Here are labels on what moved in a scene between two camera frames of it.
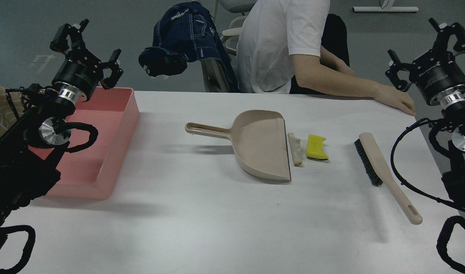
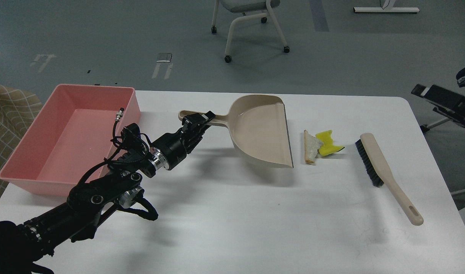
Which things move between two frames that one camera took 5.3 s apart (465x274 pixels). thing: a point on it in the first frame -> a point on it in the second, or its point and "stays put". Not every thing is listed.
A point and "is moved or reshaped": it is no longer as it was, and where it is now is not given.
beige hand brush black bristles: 378,171 stays put
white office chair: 215,78 -> 252,8
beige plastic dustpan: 258,139 is moved or reshaped
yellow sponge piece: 314,146 -> 327,148
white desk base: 386,9 stays put
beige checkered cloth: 2,116 stays put
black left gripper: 77,78 -> 169,150
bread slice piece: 295,144 -> 311,144
